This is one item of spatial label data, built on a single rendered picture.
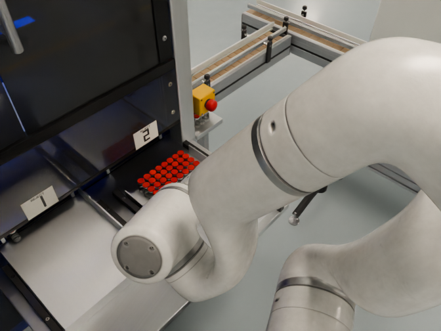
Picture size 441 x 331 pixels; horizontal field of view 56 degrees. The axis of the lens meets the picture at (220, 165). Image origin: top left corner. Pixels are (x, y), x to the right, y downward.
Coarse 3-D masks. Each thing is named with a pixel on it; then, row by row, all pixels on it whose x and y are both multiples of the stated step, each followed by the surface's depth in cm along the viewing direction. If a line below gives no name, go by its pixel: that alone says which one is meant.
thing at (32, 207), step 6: (42, 192) 102; (48, 192) 103; (54, 192) 105; (36, 198) 101; (48, 198) 104; (54, 198) 106; (24, 204) 99; (30, 204) 101; (36, 204) 102; (42, 204) 104; (48, 204) 105; (24, 210) 100; (30, 210) 102; (36, 210) 103; (42, 210) 105; (30, 216) 103
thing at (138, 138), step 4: (152, 124) 120; (156, 124) 121; (144, 128) 118; (148, 128) 119; (152, 128) 121; (156, 128) 122; (136, 132) 117; (140, 132) 118; (144, 132) 119; (152, 132) 122; (156, 132) 123; (136, 136) 117; (140, 136) 119; (148, 136) 121; (152, 136) 123; (156, 136) 124; (136, 140) 118; (140, 140) 119; (148, 140) 122; (136, 144) 119; (140, 144) 120; (136, 148) 120
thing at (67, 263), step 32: (32, 224) 115; (64, 224) 115; (96, 224) 115; (32, 256) 108; (64, 256) 108; (96, 256) 108; (32, 288) 99; (64, 288) 102; (96, 288) 102; (64, 320) 97
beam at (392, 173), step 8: (368, 168) 192; (376, 168) 188; (384, 168) 185; (392, 168) 182; (384, 176) 188; (392, 176) 184; (400, 176) 181; (400, 184) 184; (408, 184) 181; (416, 184) 178; (416, 192) 180
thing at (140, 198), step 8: (192, 152) 133; (200, 152) 130; (200, 160) 132; (128, 192) 119; (136, 192) 123; (136, 200) 117; (144, 200) 121; (264, 216) 117; (200, 224) 115; (200, 232) 113; (208, 240) 112
